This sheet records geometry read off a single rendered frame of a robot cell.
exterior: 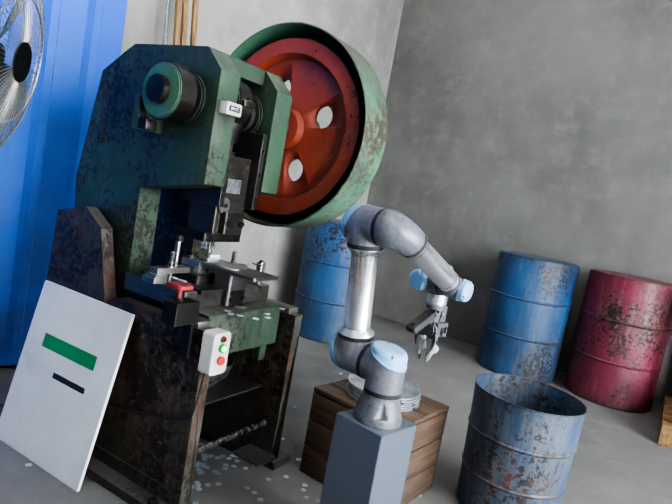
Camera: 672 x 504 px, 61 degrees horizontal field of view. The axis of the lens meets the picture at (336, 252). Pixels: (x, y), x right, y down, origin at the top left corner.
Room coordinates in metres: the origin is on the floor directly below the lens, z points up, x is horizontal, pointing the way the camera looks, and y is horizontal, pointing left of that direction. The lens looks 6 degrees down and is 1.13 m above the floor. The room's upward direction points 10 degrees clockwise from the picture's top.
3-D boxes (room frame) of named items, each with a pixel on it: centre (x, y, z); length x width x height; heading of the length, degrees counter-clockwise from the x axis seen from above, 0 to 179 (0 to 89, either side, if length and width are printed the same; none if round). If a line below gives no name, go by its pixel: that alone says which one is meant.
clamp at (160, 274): (1.94, 0.56, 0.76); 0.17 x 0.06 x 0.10; 150
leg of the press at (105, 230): (1.93, 0.73, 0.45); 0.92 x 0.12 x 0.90; 60
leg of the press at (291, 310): (2.39, 0.46, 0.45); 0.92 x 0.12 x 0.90; 60
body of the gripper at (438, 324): (2.08, -0.40, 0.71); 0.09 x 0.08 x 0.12; 132
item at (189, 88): (1.89, 0.62, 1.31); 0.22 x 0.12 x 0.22; 60
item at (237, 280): (2.00, 0.32, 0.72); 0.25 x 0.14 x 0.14; 60
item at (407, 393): (2.18, -0.28, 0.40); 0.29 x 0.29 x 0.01
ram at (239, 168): (2.07, 0.44, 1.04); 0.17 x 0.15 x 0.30; 60
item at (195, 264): (2.09, 0.47, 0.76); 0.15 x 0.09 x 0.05; 150
